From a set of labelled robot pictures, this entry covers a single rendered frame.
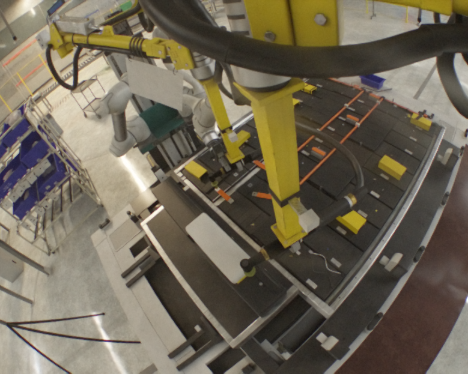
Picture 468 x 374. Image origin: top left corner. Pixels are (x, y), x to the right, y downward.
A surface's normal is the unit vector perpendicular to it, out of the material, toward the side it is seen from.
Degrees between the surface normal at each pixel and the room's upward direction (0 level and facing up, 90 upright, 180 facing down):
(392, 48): 47
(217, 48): 77
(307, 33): 90
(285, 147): 90
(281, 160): 90
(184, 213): 0
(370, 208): 0
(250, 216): 0
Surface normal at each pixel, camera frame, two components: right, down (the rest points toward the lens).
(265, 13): -0.43, 0.77
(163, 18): -0.44, 0.47
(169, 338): -0.24, -0.60
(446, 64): -0.65, 0.57
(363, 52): -0.37, 0.14
